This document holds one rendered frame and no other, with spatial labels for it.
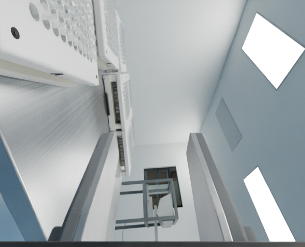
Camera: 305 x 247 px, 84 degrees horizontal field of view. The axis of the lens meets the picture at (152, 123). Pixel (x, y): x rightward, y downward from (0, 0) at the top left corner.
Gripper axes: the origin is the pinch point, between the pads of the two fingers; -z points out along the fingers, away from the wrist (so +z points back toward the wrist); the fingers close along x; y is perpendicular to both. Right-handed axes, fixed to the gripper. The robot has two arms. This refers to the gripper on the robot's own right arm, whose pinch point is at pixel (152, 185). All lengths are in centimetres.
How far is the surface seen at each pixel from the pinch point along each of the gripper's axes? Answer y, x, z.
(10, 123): 4.9, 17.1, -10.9
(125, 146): 51, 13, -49
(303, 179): 175, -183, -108
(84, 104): 17.4, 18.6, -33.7
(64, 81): 5.3, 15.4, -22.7
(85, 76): 3.4, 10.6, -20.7
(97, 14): -2.0, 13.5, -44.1
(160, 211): 303, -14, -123
